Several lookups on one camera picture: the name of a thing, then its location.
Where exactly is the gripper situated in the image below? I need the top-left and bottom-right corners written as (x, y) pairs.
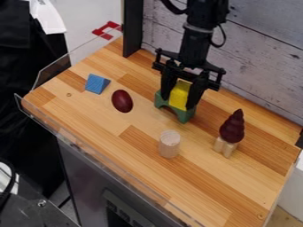
top-left (151, 47), bottom-right (228, 111)

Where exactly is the yellow cube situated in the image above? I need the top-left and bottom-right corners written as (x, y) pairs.
top-left (167, 80), bottom-right (193, 112)

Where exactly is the green arch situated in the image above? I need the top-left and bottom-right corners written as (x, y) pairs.
top-left (152, 90), bottom-right (198, 124)

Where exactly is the natural wooden arch block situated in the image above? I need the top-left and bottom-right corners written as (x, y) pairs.
top-left (212, 136), bottom-right (241, 159)

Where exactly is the natural wooden cylinder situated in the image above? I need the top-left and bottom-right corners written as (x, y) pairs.
top-left (159, 129), bottom-right (183, 159)

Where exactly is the dark red egg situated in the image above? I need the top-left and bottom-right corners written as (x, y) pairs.
top-left (110, 89), bottom-right (134, 114)

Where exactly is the dark red swirl cone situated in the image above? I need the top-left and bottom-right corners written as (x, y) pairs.
top-left (219, 108), bottom-right (246, 145)

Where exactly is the blue wedge block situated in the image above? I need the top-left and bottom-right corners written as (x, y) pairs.
top-left (83, 73), bottom-right (113, 96)

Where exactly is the black post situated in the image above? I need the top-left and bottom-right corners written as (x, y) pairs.
top-left (121, 0), bottom-right (144, 59)

